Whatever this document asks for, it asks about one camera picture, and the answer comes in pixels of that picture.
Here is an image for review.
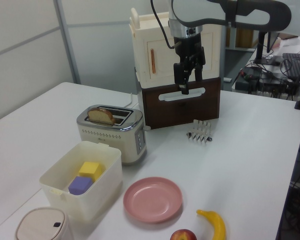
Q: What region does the yellow banana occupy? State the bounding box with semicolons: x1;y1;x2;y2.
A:
196;209;227;240

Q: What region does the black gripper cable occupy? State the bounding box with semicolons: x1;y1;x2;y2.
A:
150;0;181;49

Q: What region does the orange cabinet door handle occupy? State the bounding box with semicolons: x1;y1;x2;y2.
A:
150;48;157;75

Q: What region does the black computer keyboard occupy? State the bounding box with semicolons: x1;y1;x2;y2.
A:
281;52;300;79

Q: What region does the black monitor stand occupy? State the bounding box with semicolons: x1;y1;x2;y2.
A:
253;30;284;66

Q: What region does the cream toy cabinet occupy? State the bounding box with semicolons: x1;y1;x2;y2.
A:
128;7;222;85

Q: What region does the pink plate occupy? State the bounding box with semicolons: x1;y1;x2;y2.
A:
122;176;184;224

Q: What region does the cream plastic storage box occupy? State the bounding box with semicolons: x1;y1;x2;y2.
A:
38;140;124;221

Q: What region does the white appliance with handle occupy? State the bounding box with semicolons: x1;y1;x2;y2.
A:
140;75;221;130

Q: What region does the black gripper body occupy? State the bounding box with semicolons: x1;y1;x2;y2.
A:
173;32;204;63

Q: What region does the red apple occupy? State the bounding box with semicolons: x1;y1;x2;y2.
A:
170;228;198;240

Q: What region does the silver metal toast rack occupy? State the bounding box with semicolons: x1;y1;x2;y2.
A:
185;119;214;145

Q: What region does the cream chrome two-slot toaster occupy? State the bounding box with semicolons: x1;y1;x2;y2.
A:
76;104;148;166

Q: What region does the toasted bread slice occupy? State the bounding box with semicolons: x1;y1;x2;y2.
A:
87;106;116;125

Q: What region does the yellow cube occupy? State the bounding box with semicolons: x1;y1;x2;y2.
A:
77;161;102;181

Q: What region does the purple cube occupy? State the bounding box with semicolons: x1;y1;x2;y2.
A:
67;175;93;196

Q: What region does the white drawer handle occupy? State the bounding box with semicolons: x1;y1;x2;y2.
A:
158;86;207;102

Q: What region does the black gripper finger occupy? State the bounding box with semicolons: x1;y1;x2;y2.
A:
173;56;191;96
191;46;207;82

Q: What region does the white toaster power cable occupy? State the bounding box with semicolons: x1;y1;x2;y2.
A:
125;92;134;109

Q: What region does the black power strip with cables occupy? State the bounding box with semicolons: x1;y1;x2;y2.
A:
234;65;300;100

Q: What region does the cream lidded mini bin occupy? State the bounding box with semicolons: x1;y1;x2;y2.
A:
13;207;75;240

